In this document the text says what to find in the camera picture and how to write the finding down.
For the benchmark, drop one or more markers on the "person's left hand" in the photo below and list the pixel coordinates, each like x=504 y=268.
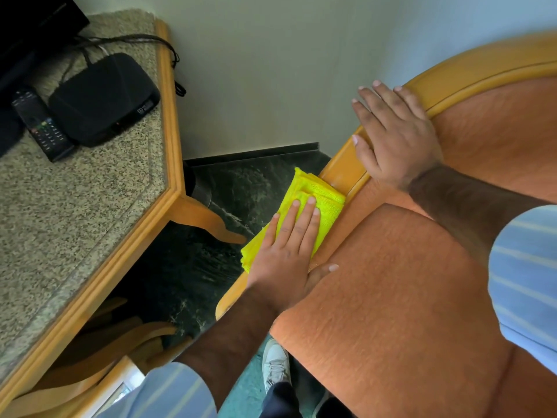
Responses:
x=278 y=265

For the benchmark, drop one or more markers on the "person's right hand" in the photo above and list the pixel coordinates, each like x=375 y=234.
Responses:
x=398 y=143

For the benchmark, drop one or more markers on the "person's left thumb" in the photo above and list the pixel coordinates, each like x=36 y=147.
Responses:
x=322 y=276

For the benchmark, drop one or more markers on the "person's left little finger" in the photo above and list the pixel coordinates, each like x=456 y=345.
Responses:
x=269 y=232

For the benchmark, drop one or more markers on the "person's right thumb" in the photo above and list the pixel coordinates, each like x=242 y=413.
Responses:
x=363 y=154

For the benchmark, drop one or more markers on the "person's right little finger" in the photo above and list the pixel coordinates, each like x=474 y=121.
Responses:
x=411 y=102

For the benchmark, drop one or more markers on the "person's left middle finger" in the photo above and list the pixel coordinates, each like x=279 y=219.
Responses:
x=305 y=219

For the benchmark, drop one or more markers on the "person's right middle finger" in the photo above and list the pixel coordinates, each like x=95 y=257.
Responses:
x=376 y=104

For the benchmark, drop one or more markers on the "yellow microfiber cloth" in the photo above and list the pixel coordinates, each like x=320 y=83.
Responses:
x=317 y=200

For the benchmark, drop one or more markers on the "person's left forearm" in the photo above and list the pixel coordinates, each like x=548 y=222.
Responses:
x=235 y=335

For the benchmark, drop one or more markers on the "person's right forearm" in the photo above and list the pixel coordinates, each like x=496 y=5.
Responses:
x=465 y=204

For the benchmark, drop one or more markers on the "orange upholstered wooden armchair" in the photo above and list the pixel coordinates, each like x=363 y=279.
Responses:
x=391 y=300

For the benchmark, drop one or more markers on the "white sneaker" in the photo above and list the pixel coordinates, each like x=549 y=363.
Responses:
x=276 y=365

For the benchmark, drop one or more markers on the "dark trousers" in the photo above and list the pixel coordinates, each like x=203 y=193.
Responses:
x=280 y=402

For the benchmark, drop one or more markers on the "light wooden chair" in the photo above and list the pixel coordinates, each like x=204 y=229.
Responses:
x=108 y=343

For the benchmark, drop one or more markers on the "granite top wooden table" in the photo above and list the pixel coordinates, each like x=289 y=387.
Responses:
x=74 y=213

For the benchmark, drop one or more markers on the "light blue striped shirt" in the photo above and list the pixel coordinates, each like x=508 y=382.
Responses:
x=526 y=282

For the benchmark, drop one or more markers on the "black set-top box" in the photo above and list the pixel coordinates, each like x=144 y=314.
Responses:
x=102 y=100

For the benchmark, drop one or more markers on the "black remote control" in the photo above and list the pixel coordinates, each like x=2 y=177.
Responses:
x=41 y=126

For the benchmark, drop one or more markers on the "black television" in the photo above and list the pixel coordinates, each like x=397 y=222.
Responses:
x=30 y=26

